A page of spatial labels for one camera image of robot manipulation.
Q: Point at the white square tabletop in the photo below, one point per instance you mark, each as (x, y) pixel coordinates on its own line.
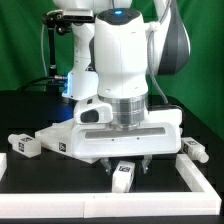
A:
(66, 138)

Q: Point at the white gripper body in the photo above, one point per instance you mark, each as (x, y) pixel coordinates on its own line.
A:
(158, 133)

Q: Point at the white obstacle piece left edge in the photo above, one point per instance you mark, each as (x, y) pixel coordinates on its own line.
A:
(3, 164)

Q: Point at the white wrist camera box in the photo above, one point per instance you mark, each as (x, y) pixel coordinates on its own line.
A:
(93, 110)

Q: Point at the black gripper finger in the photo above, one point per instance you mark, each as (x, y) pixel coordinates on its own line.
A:
(107, 165)
(145, 163)

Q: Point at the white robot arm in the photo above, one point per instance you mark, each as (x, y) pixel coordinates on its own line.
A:
(116, 54)

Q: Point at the white L-shaped obstacle fence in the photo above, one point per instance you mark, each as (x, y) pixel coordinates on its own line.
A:
(201, 199)

